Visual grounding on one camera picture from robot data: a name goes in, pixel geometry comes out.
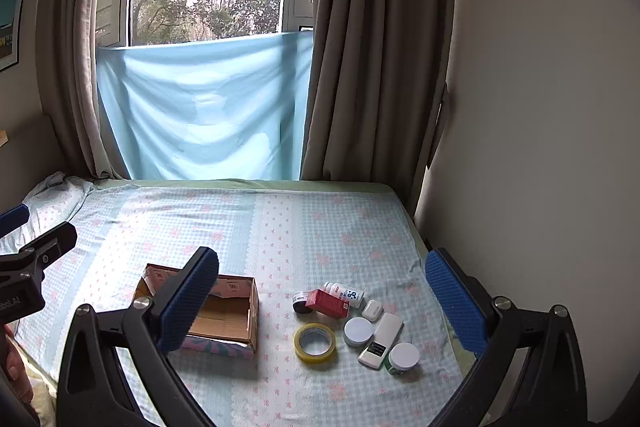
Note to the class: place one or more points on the yellow tape roll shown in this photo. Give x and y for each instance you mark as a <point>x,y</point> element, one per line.
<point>300,347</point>

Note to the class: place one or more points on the person's left hand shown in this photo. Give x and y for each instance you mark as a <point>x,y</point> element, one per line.
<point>12,367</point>

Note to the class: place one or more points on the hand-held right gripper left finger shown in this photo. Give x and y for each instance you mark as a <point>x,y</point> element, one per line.
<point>187,307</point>

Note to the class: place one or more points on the cardboard box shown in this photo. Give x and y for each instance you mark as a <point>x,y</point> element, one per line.
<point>225,312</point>

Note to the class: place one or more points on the white pill bottle blue print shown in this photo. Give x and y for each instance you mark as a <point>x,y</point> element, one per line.
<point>350,294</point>

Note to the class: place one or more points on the white remote control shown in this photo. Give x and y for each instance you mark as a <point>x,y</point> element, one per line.
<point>387,329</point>

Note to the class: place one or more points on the small red box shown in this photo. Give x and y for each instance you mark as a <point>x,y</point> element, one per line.
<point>327,303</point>

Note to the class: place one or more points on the pale green mattress sheet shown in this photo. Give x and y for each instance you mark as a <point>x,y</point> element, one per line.
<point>250,183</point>

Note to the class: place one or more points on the green jar white lid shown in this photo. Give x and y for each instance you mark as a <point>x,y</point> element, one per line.
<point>404,355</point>

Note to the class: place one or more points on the grey brown curtain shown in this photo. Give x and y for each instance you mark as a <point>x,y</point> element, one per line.
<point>75,57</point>
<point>375,57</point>

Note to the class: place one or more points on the white earbuds case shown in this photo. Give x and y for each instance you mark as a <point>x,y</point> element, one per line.
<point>372,310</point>

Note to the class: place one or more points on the beige padded headboard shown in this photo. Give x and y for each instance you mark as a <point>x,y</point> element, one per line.
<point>30,157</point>

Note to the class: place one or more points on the white pillow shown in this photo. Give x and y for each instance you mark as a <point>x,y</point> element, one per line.
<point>55,194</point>

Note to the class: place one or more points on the light blue hanging cloth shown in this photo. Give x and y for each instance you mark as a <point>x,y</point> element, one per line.
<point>200,107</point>

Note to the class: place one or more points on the flat white round jar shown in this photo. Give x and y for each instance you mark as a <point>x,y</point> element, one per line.
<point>358,331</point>

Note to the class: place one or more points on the framed wall picture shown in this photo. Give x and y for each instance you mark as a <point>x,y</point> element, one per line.
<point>10,27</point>

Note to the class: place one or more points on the blue checked floral bedsheet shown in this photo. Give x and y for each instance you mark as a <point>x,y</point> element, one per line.
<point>300,232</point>

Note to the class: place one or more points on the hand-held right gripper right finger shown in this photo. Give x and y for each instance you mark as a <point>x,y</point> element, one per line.
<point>455,302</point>

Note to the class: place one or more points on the small black jar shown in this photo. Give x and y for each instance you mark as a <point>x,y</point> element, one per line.
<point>300,304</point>

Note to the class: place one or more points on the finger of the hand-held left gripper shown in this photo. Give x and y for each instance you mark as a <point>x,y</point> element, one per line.
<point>12,219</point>
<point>50,244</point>

